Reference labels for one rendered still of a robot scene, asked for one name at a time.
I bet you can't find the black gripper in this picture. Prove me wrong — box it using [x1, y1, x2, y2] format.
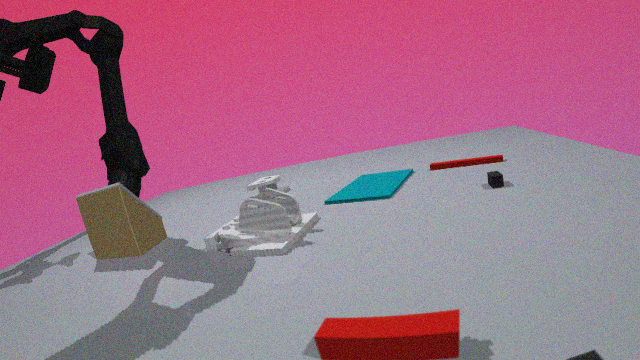
[0, 35, 56, 94]

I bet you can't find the teal flat plate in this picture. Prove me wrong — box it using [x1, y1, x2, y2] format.
[324, 169, 413, 205]

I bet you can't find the red curved block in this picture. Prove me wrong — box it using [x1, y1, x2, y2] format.
[314, 310, 460, 360]

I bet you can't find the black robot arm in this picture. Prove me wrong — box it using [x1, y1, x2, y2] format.
[0, 10, 150, 198]

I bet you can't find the red long thin bar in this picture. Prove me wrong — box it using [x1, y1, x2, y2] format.
[430, 155, 503, 171]

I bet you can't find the dark grey cylinder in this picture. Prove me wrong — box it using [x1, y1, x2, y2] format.
[566, 350, 603, 360]

